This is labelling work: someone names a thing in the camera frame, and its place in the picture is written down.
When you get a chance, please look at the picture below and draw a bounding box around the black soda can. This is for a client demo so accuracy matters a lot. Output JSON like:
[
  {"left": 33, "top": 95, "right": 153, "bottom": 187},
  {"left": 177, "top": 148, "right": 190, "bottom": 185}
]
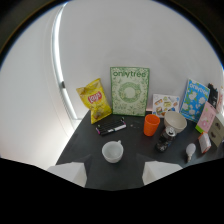
[{"left": 155, "top": 126, "right": 177, "bottom": 153}]

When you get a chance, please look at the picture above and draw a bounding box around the white light bulb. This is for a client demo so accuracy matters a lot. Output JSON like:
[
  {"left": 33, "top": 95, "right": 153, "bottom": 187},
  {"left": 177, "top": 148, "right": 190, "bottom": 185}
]
[{"left": 185, "top": 142, "right": 197, "bottom": 164}]

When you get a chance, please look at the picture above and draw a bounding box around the white mug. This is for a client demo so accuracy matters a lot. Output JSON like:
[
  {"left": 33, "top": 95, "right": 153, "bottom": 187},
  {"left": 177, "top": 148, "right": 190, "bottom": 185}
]
[{"left": 101, "top": 139, "right": 125, "bottom": 164}]

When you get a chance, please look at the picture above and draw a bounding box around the orange plastic cup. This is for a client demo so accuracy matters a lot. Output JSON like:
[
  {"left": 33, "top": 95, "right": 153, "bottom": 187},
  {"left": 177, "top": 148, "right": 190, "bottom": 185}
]
[{"left": 143, "top": 113, "right": 161, "bottom": 137}]

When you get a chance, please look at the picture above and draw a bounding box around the beige bowl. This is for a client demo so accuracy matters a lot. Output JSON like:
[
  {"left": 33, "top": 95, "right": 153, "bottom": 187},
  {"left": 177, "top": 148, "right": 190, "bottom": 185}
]
[{"left": 163, "top": 110, "right": 188, "bottom": 135}]

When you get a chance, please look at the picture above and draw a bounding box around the small orange white packet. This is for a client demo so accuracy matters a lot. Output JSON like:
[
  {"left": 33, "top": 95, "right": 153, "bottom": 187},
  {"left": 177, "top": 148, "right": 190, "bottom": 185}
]
[{"left": 197, "top": 131, "right": 212, "bottom": 155}]

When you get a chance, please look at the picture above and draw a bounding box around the white food picture card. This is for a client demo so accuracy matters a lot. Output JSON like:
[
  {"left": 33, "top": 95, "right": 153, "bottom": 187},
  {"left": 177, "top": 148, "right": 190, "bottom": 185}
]
[{"left": 151, "top": 93, "right": 181, "bottom": 119}]

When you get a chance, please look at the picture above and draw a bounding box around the beige cardboard box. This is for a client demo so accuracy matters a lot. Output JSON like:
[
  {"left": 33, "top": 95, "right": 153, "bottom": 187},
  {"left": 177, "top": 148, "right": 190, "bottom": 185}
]
[{"left": 208, "top": 112, "right": 224, "bottom": 148}]

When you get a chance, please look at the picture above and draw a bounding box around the yellow chips bag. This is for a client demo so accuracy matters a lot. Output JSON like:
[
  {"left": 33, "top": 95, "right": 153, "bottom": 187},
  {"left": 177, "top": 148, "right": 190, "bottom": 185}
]
[{"left": 76, "top": 78, "right": 113, "bottom": 125}]

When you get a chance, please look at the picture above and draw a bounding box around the blue onlytree packet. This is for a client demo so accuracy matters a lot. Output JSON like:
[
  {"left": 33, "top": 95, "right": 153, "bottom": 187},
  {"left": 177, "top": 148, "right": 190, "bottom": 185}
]
[{"left": 179, "top": 78, "right": 211, "bottom": 124}]

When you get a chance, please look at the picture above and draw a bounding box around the green onlytree box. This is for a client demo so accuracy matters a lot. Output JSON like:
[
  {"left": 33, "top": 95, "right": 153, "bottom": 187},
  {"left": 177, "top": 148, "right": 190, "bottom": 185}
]
[{"left": 110, "top": 66, "right": 151, "bottom": 117}]

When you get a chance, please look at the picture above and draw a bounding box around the black packet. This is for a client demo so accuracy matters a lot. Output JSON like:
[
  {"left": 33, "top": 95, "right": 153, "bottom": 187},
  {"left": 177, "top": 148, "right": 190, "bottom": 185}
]
[{"left": 207, "top": 82, "right": 219, "bottom": 109}]

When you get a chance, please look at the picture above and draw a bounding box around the pink white packet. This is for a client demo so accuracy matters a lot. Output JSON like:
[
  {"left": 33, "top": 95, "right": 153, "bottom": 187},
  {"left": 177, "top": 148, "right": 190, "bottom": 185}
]
[{"left": 215, "top": 85, "right": 224, "bottom": 115}]

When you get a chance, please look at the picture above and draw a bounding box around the white window frame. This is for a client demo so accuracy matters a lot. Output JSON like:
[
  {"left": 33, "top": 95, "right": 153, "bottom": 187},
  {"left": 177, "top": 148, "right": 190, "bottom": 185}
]
[{"left": 49, "top": 2, "right": 83, "bottom": 131}]

